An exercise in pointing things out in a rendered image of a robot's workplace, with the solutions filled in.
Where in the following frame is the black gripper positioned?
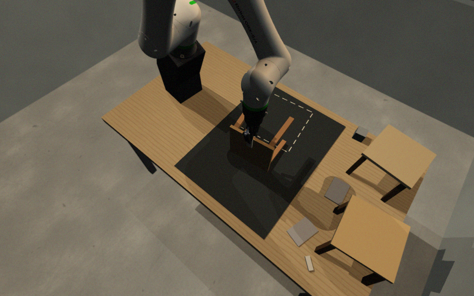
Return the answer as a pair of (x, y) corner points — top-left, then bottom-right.
(242, 116), (263, 148)

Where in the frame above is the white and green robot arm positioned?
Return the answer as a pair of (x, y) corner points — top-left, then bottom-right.
(138, 0), (291, 120)

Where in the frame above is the black rectangular mat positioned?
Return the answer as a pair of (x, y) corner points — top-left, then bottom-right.
(174, 87), (345, 239)

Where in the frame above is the small beige rectangular block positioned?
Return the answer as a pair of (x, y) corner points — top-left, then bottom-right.
(305, 256), (314, 271)

